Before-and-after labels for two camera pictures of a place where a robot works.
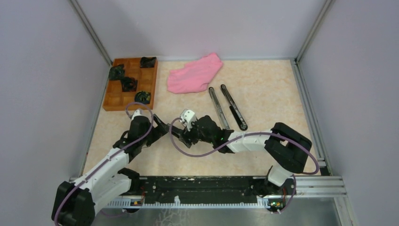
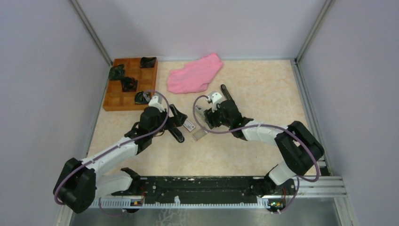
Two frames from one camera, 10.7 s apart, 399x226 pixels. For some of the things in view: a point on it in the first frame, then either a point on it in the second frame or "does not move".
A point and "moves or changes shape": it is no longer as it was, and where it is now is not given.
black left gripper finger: (163, 128) -> (178, 119)
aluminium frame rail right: (323, 159) does not move
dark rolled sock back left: (116, 73) does not move
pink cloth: (195, 76) does not move
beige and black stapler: (219, 108) moves or changes shape
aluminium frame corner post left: (91, 30) does not move
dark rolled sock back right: (147, 62) does not move
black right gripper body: (195, 134) -> (219, 119)
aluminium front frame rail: (317, 187) does not move
